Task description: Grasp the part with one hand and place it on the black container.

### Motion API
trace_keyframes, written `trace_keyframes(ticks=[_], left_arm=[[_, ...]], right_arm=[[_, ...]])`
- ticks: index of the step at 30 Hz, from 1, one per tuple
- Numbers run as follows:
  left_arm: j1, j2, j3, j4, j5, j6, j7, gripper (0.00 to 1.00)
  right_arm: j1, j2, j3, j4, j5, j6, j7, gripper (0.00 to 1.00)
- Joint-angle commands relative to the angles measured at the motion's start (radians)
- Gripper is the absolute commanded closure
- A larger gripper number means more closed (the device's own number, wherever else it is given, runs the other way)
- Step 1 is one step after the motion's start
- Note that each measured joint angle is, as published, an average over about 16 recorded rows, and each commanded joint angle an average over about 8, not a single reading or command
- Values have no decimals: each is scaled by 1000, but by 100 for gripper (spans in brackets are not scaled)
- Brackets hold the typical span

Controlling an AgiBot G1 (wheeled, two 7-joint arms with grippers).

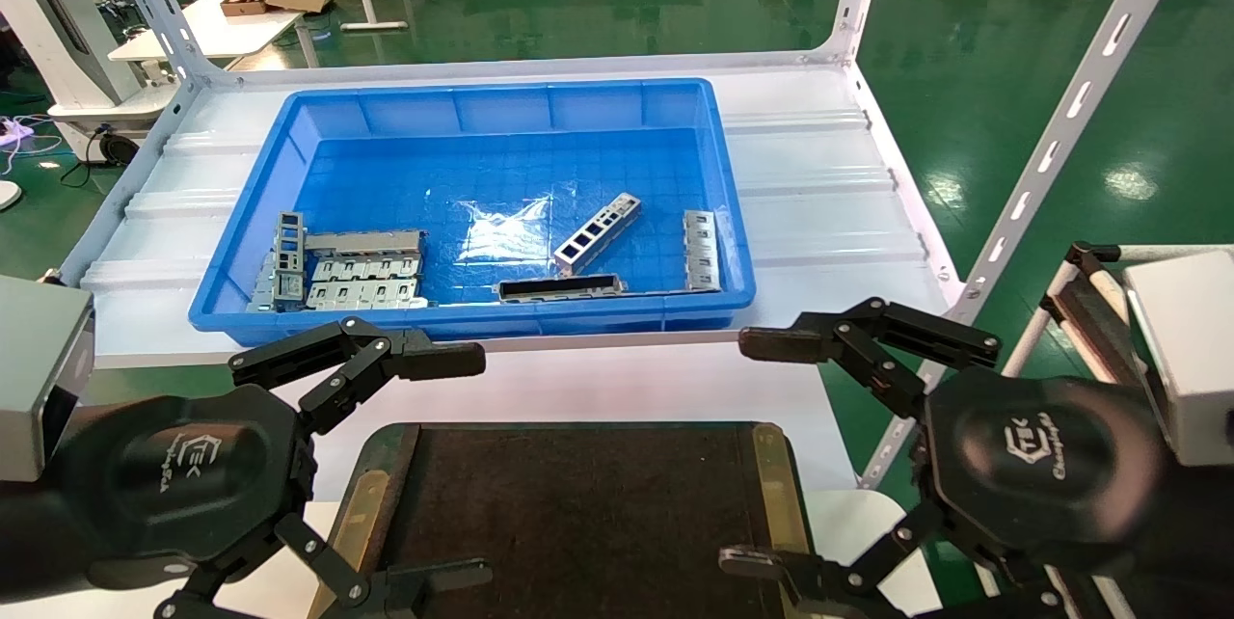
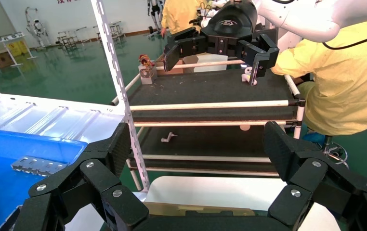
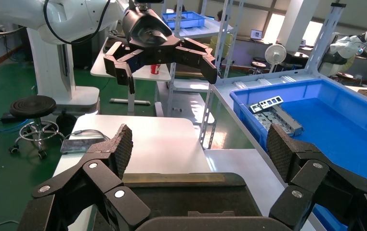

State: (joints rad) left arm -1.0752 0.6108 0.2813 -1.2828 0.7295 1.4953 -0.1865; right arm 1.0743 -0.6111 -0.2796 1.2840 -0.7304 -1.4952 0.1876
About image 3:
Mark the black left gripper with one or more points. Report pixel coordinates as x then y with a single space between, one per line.
148 32

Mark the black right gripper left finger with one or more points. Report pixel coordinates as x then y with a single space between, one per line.
100 178

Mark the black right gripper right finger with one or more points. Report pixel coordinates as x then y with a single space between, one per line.
308 178

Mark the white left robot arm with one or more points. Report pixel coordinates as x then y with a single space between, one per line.
75 16

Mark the grey ladder-shaped metal part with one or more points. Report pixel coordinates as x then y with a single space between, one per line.
254 108

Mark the red cup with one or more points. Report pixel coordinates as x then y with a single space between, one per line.
155 69

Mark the white standing desk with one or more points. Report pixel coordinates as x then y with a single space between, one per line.
145 75

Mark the smartphone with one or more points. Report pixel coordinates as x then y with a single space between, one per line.
81 145

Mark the small blue plastic bin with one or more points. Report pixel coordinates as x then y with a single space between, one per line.
186 22

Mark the white background shelf rack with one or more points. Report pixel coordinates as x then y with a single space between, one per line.
202 32

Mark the long grey metal channel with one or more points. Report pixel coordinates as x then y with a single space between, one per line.
293 126

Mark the flat grey metal plate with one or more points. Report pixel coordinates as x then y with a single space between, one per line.
279 127
263 117

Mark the large blue plastic bin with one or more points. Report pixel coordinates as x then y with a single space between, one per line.
346 134

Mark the person in yellow shirt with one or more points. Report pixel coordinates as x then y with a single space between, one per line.
228 43

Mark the small black stool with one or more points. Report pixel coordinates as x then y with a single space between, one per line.
258 64

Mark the black round stool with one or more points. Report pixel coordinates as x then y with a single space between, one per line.
32 106

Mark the white table with box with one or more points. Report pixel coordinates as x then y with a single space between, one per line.
352 88

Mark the white standing fan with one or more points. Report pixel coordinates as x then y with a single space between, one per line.
275 53

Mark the white robot torso column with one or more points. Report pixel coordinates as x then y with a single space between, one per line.
49 70

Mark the white humanoid robot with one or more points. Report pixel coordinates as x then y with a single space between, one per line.
346 44

